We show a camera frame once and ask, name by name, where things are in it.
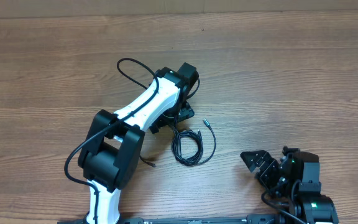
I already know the black usb cable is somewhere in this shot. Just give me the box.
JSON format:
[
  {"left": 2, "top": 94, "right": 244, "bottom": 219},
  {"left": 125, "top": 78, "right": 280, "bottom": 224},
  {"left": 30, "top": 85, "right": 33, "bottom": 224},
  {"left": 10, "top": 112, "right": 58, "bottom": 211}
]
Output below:
[{"left": 139, "top": 118, "right": 218, "bottom": 169}]

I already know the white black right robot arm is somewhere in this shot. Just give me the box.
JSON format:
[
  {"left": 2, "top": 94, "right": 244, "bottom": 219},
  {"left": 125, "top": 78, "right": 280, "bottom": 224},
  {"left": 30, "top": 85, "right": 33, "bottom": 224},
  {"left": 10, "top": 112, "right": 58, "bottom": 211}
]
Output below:
[{"left": 241, "top": 146, "right": 339, "bottom": 224}]

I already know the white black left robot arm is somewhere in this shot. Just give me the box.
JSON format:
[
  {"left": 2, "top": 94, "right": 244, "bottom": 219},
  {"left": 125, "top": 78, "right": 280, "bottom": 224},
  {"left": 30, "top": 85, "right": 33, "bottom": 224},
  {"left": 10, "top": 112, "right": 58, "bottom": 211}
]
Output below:
[{"left": 78, "top": 63, "right": 200, "bottom": 223}]

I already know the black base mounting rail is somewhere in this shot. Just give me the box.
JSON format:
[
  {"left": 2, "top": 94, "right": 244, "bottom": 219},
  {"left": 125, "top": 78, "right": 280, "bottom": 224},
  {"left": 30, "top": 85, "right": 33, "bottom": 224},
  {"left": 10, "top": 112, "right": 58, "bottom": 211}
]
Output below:
[{"left": 57, "top": 213, "right": 285, "bottom": 224}]

